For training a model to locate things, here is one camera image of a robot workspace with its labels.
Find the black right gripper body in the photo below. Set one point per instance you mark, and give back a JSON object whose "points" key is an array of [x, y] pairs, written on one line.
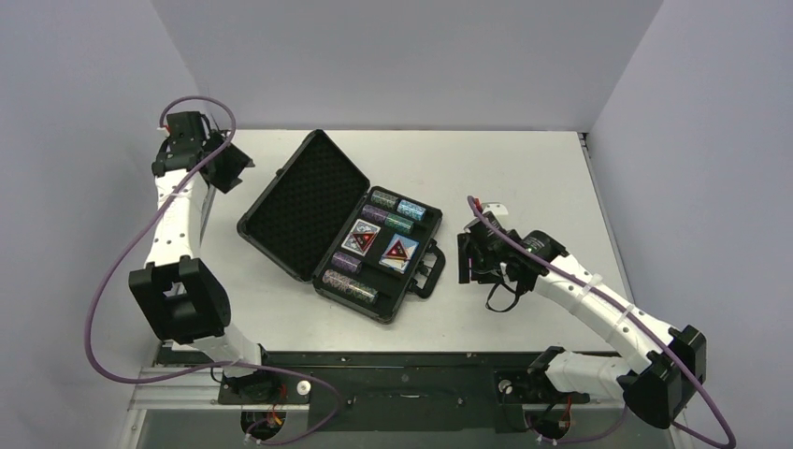
{"points": [[467, 257]]}

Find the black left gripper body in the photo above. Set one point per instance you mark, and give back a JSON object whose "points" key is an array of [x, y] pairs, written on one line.
{"points": [[213, 140]]}

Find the light blue chip stack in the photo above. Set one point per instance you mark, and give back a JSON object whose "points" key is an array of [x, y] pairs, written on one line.
{"points": [[411, 210]]}

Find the blue ace card box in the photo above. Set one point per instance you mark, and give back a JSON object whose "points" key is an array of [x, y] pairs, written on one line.
{"points": [[411, 246]]}

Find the black poker set case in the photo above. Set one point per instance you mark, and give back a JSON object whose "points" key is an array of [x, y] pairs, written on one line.
{"points": [[312, 208]]}

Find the yellow-blue chip stack bottom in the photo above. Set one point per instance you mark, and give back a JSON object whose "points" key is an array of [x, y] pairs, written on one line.
{"points": [[362, 292]]}

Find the blue patterned card deck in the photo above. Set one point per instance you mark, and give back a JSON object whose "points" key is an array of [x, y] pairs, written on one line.
{"points": [[350, 238]]}

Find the purple 500 chip stack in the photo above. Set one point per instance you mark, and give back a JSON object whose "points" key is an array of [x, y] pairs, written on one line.
{"points": [[346, 262]]}

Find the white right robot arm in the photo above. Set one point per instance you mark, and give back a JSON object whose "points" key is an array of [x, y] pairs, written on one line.
{"points": [[656, 365]]}

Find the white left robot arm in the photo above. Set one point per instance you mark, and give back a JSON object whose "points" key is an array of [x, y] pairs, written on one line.
{"points": [[180, 297]]}

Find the green chip stack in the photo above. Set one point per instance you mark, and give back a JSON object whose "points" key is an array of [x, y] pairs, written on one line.
{"points": [[399, 223]]}

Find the purple chip stack in case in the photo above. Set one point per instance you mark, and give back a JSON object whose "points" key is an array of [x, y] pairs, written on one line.
{"points": [[374, 214]]}

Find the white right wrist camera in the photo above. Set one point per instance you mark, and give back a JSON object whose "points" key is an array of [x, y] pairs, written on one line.
{"points": [[497, 209]]}

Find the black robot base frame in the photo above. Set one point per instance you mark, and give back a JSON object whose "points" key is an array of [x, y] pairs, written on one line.
{"points": [[396, 392]]}

